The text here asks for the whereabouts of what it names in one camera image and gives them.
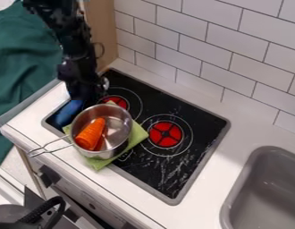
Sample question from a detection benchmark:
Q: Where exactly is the orange toy carrot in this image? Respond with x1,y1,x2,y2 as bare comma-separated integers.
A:
73,117,107,151

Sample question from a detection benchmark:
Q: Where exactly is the toy sink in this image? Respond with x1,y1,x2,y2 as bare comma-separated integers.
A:
217,145,295,229

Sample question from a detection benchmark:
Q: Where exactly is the toy stove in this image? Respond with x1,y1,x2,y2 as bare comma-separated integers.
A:
39,68,232,207

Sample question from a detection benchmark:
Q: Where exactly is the dark green cloth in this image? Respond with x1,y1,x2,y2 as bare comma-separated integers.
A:
0,0,64,165

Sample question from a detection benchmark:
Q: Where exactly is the light green cloth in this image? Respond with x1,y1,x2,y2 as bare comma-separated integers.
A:
61,100,150,172

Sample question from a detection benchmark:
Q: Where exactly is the wooden board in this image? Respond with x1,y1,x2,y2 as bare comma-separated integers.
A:
81,0,121,72

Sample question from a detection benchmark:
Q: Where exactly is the silver pot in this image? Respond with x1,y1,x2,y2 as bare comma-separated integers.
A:
27,103,135,161

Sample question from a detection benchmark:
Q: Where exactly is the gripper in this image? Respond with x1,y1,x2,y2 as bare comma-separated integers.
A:
55,56,112,102

